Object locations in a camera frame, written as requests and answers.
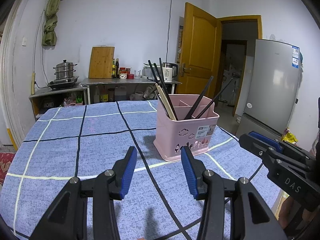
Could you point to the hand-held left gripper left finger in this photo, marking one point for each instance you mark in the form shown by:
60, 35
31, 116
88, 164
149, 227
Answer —
128, 172

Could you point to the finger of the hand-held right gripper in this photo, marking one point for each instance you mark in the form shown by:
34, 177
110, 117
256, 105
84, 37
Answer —
252, 145
272, 142

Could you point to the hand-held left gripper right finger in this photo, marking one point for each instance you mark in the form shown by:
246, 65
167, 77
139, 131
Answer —
188, 172

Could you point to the pink plastic utensil basket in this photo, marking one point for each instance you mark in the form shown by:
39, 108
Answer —
175, 132

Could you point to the black chopstick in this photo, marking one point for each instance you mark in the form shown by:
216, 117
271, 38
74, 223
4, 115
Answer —
199, 98
151, 64
156, 68
216, 95
161, 65

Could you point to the light wooden chopstick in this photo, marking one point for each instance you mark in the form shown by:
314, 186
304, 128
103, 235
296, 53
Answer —
167, 105
162, 97

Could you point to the person's right hand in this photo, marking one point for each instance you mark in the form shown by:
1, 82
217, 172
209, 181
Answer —
290, 212

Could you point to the yellow snack bag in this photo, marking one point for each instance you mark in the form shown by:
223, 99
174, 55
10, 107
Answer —
290, 137

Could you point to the blue checked tablecloth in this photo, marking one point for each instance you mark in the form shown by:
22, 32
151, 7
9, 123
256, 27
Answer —
75, 155

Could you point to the silver refrigerator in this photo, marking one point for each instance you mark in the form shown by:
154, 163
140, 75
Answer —
270, 85

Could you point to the white pitcher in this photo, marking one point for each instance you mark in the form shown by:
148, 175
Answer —
139, 96

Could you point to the translucent plastic jug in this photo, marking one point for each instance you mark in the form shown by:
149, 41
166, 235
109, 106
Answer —
121, 93

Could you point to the yellow label sauce bottle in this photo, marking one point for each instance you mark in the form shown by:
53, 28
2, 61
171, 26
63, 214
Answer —
104, 96

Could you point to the small pink storage basket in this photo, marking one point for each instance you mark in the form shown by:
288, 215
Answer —
72, 103

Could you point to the stainless steel kitchen table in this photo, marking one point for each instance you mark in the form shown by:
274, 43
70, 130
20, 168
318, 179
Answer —
112, 80

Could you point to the small red container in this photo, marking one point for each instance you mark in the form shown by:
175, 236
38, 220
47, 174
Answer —
130, 76

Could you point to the white jar with red print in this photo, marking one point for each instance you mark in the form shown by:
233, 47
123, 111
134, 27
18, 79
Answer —
123, 75

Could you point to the clear glass cup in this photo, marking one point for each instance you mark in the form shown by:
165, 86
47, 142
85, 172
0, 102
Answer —
136, 74

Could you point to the white electric kettle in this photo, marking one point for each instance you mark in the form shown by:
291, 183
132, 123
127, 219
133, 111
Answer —
168, 73

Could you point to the yellow oil bottle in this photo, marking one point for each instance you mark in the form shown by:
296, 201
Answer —
113, 70

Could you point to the yellow wooden door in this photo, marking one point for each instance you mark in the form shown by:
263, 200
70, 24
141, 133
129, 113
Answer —
200, 55

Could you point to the dark sauce bottle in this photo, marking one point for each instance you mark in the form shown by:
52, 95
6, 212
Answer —
117, 68

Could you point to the black cooktop stove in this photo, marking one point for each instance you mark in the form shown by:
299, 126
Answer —
62, 83

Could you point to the wooden cutting board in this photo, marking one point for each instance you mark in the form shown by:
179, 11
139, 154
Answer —
101, 62

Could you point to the low steel-topped cabinet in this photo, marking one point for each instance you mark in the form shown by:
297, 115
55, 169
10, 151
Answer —
42, 93

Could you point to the stainless steel steamer pot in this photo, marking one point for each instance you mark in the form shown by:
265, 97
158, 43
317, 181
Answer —
65, 71

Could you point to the red patterned rug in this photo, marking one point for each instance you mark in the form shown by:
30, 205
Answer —
6, 165

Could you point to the cream power strip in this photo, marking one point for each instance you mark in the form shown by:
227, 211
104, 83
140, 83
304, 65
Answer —
32, 82

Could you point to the green tied curtain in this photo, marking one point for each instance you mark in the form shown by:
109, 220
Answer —
50, 30

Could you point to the yellow wooden door frame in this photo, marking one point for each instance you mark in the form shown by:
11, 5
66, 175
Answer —
240, 18

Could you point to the wall calendar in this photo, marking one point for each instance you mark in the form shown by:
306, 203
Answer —
179, 40

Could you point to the white wall switch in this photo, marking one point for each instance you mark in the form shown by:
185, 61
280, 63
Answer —
24, 41

